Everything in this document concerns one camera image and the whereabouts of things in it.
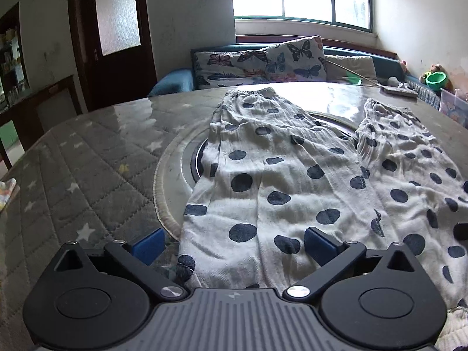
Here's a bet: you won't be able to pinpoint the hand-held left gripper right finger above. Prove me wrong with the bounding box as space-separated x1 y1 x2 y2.
284 226 417 304

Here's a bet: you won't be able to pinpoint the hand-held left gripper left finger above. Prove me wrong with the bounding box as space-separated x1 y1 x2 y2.
55 227 186 302

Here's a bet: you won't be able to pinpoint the white navy polka dot pants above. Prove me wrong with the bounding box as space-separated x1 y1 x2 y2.
175 87 468 351

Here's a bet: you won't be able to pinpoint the round glass turntable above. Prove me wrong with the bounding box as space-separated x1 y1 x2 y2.
154 111 366 242

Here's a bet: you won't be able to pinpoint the grey star quilted table cover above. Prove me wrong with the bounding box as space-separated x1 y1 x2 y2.
0 82 468 351

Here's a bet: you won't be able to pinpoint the striped pastel cloth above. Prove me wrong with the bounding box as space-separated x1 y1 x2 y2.
0 178 18 213

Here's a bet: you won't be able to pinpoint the dark wooden chair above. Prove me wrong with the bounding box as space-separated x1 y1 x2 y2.
34 75 83 134

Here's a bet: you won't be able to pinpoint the blue sofa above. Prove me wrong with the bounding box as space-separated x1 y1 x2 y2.
148 42 441 111

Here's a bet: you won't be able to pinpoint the dark wooden door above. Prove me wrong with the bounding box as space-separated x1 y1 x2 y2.
67 0 159 112

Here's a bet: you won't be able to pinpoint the thin bamboo stick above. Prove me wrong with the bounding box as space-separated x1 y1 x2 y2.
327 58 383 89

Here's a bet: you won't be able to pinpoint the cream cushion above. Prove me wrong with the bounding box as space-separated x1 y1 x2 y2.
325 55 378 83

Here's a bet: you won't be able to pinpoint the square butterfly print cushion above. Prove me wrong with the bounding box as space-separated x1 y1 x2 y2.
265 36 328 83

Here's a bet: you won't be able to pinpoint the long butterfly print cushion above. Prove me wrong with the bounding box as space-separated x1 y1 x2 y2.
193 50 272 90

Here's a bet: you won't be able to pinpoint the clear plastic storage box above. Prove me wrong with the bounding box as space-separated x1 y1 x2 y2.
439 88 468 129

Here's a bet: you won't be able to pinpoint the green plastic potty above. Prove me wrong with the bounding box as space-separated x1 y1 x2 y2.
425 71 449 92

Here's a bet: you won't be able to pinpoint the brown plush toy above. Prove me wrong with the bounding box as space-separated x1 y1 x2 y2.
420 63 445 81

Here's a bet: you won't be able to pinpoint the dark wooden shelf cabinet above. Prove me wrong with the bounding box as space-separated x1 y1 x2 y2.
0 1 32 115

